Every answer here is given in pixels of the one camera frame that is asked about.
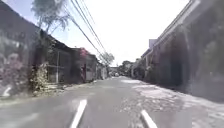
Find row of low houses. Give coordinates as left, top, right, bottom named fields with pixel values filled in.
left=41, top=31, right=109, bottom=86

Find dark mossy wall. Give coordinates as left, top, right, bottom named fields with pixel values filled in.
left=0, top=0, right=46, bottom=100

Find grey asphalt road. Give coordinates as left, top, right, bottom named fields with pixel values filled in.
left=0, top=76, right=224, bottom=128

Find overhead wires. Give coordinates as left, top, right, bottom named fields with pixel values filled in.
left=63, top=0, right=111, bottom=63

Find tall thin tree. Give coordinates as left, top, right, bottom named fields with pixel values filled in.
left=31, top=0, right=70, bottom=38

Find robot's own part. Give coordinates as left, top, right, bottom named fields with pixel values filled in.
left=140, top=109, right=158, bottom=128
left=69, top=99, right=88, bottom=128

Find tall dark wall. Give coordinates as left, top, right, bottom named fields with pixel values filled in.
left=131, top=0, right=224, bottom=103

